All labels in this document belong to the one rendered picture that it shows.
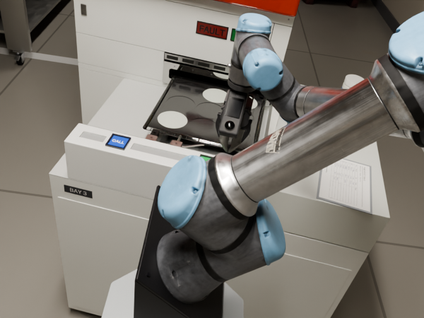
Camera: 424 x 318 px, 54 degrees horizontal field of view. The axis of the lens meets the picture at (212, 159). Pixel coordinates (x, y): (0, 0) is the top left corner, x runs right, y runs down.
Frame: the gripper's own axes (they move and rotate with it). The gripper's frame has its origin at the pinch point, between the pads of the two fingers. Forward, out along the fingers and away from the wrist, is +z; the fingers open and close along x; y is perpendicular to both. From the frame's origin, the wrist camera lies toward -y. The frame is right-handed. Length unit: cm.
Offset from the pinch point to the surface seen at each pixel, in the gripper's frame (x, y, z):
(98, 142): 35.9, -1.5, 6.9
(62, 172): 47, -2, 21
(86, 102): 68, 59, 37
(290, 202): -19.5, -4.2, 9.4
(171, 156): 15.2, 0.4, 7.3
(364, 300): -78, 42, 103
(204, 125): 10.8, 27.1, 12.9
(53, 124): 121, 118, 103
